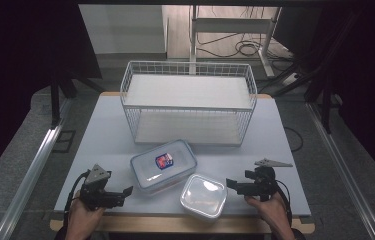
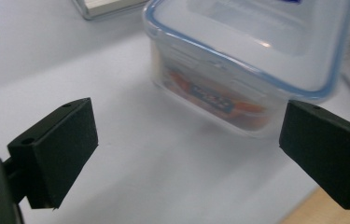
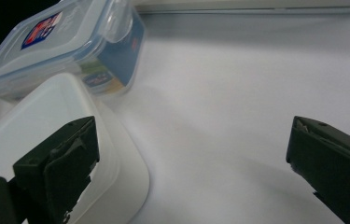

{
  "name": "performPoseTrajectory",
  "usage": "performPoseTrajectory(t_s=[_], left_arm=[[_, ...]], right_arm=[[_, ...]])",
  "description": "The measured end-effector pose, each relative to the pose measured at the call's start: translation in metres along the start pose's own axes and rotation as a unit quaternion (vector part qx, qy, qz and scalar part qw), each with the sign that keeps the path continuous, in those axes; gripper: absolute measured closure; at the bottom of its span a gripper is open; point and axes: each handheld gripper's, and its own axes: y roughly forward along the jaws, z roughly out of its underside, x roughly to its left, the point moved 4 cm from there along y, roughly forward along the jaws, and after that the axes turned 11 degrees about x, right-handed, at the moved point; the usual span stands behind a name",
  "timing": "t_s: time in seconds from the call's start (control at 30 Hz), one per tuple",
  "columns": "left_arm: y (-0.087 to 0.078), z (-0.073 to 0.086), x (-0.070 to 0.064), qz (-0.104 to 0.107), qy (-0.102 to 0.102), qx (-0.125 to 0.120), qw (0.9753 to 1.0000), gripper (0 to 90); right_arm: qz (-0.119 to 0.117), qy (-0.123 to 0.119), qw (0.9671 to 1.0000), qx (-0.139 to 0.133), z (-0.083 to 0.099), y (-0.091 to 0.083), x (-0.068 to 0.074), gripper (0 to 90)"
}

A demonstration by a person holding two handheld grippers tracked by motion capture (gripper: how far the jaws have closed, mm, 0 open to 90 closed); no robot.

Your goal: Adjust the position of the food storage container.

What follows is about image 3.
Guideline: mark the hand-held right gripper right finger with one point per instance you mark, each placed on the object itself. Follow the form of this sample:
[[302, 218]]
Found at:
[[331, 165]]

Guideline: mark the clear plastic container blue label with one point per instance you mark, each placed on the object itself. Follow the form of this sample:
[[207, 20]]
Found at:
[[70, 40]]

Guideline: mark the white plastic container lid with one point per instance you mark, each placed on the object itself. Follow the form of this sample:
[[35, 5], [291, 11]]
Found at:
[[39, 115]]

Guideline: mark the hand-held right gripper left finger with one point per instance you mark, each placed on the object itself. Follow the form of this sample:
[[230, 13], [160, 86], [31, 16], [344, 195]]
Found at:
[[60, 161]]

